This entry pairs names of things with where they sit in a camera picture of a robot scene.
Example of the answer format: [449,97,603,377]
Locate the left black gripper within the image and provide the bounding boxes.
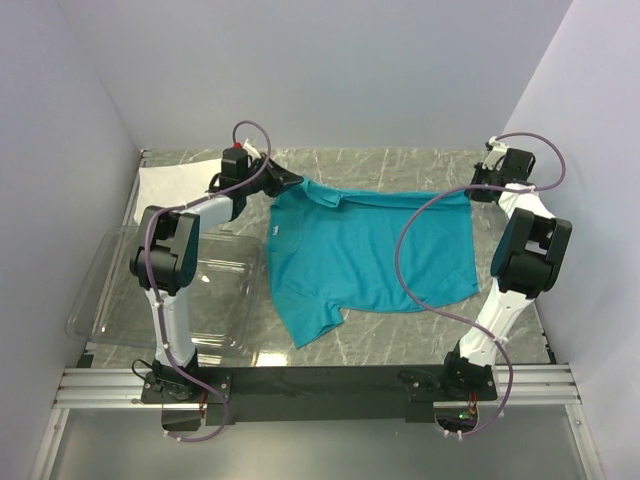
[241,153,304,199]

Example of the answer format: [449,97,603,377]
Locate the teal t shirt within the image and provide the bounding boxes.
[266,179,479,348]

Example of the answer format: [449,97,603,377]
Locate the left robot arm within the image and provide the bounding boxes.
[129,143,303,402]

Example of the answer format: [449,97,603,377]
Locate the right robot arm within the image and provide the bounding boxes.
[438,140,572,400]

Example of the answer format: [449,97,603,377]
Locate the folded white t shirt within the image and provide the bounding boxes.
[133,159,221,225]

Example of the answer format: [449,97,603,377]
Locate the clear plastic bin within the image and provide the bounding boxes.
[65,226,264,358]

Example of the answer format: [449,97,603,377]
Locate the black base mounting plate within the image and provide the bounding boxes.
[141,365,497,426]

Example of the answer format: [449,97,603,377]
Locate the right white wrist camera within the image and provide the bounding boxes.
[482,136,509,170]

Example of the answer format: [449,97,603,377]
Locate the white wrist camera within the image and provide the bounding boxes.
[234,140,262,159]
[482,136,509,170]

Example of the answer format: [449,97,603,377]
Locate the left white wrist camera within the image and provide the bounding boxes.
[234,140,262,159]

